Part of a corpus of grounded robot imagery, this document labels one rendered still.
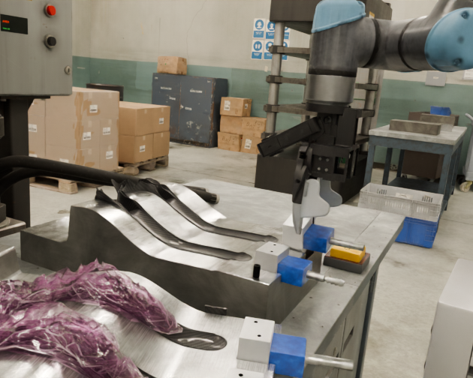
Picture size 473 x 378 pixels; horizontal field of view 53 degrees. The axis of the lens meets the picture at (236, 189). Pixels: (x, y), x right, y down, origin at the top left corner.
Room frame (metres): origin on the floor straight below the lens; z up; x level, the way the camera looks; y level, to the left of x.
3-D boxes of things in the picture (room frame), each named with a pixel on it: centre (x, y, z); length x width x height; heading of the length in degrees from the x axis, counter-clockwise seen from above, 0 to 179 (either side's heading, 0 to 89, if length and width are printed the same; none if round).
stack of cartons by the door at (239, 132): (7.64, -0.07, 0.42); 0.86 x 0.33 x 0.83; 63
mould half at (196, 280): (0.84, 0.11, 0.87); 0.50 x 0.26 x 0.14; 64
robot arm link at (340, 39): (0.77, -0.14, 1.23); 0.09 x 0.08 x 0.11; 105
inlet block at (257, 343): (0.50, -0.08, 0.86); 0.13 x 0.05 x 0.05; 81
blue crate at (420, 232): (3.76, -1.33, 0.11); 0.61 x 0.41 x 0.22; 63
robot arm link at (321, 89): (0.77, -0.14, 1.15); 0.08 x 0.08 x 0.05
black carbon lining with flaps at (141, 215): (0.82, 0.10, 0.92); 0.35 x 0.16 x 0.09; 64
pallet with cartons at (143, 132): (5.74, 1.58, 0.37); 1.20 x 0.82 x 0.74; 71
